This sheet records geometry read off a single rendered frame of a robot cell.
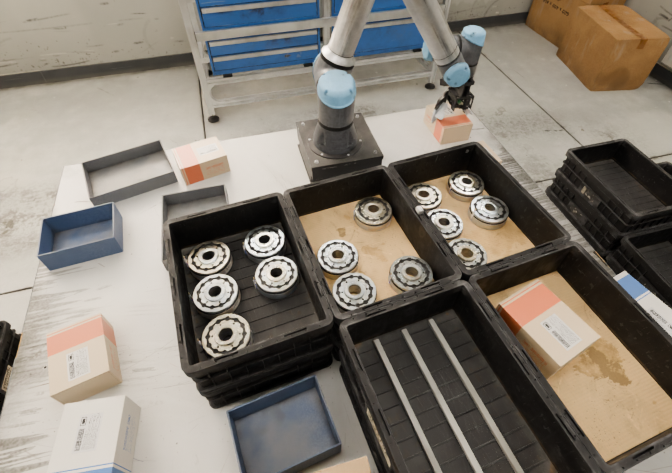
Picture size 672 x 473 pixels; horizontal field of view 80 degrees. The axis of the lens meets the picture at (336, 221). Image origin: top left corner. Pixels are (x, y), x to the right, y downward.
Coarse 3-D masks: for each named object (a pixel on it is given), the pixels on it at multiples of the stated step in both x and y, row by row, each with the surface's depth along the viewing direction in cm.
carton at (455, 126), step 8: (432, 104) 159; (448, 104) 159; (432, 112) 155; (448, 112) 155; (456, 112) 155; (424, 120) 162; (440, 120) 151; (448, 120) 151; (456, 120) 152; (464, 120) 152; (432, 128) 157; (440, 128) 151; (448, 128) 148; (456, 128) 150; (464, 128) 151; (440, 136) 152; (448, 136) 152; (456, 136) 153; (464, 136) 154; (440, 144) 153
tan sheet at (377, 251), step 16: (336, 208) 114; (352, 208) 114; (304, 224) 110; (320, 224) 110; (336, 224) 110; (352, 224) 110; (320, 240) 106; (352, 240) 106; (368, 240) 106; (384, 240) 106; (400, 240) 106; (368, 256) 103; (384, 256) 103; (400, 256) 103; (416, 256) 103; (368, 272) 100; (384, 272) 100; (384, 288) 96
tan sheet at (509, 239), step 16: (448, 176) 123; (448, 208) 114; (464, 208) 114; (464, 224) 110; (512, 224) 110; (480, 240) 106; (496, 240) 106; (512, 240) 106; (528, 240) 106; (496, 256) 103
